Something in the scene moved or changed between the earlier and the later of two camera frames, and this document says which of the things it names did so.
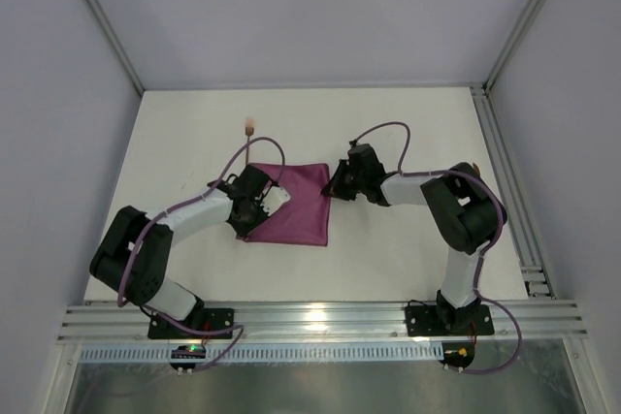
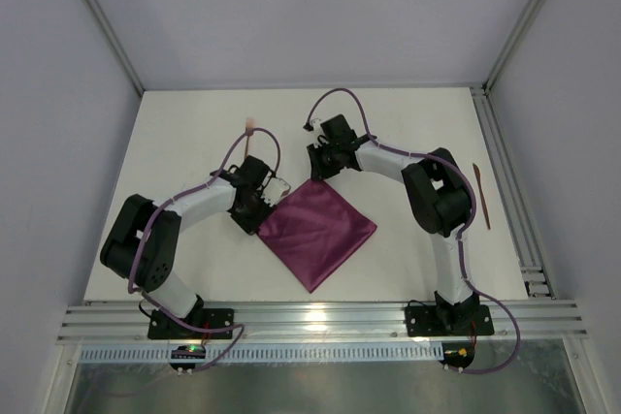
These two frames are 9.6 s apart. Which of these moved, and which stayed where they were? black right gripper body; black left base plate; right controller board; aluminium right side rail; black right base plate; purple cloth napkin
Moved: black right gripper body; purple cloth napkin
Stayed: aluminium right side rail; black right base plate; black left base plate; right controller board
